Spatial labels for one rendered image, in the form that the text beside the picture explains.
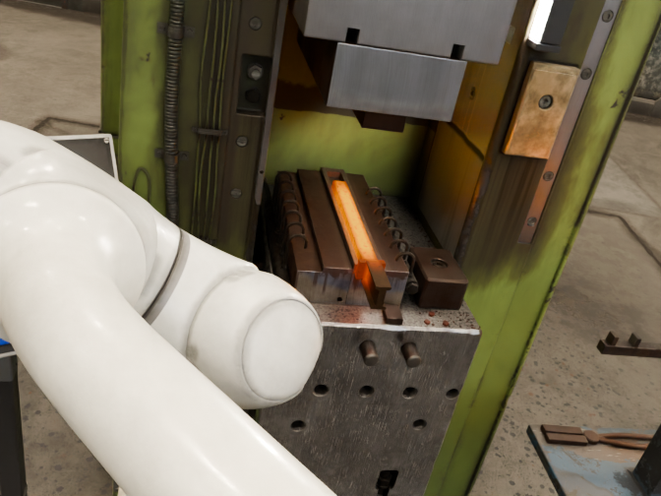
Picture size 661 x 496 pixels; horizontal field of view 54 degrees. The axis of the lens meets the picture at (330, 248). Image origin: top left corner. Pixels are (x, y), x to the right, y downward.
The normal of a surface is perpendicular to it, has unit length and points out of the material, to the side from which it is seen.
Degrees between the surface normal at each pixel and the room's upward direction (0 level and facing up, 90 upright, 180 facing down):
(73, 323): 27
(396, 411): 90
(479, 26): 90
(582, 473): 0
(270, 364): 68
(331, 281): 90
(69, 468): 0
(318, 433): 90
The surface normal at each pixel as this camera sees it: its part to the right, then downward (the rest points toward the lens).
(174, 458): -0.18, -0.45
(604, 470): 0.18, -0.86
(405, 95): 0.15, 0.51
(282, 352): 0.57, 0.06
